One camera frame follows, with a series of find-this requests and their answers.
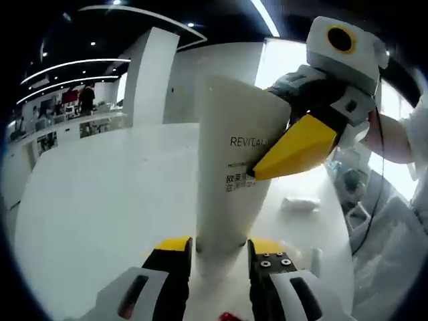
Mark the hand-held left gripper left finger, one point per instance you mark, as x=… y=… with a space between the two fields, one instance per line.
x=167 y=277

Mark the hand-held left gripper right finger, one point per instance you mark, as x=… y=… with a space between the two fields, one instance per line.
x=281 y=287

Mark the person's right hand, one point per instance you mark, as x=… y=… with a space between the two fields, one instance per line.
x=388 y=137

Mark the clear skincare bottle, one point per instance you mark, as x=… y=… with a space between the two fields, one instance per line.
x=317 y=262

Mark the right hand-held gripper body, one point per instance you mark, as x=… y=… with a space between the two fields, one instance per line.
x=347 y=57

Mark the white red-ringed skincare bottle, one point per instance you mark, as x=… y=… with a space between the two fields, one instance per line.
x=229 y=317

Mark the grey mesh chair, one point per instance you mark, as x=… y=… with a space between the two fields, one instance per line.
x=388 y=254

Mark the white skincare tube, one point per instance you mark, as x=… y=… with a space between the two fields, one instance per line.
x=230 y=187

